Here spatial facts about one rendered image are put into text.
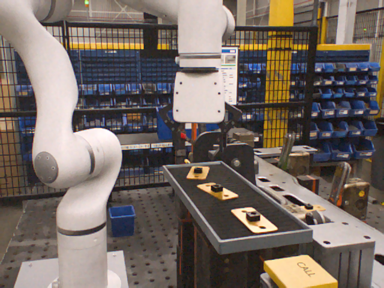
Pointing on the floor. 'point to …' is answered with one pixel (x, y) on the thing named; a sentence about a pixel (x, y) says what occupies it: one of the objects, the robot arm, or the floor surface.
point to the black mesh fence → (163, 93)
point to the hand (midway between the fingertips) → (199, 146)
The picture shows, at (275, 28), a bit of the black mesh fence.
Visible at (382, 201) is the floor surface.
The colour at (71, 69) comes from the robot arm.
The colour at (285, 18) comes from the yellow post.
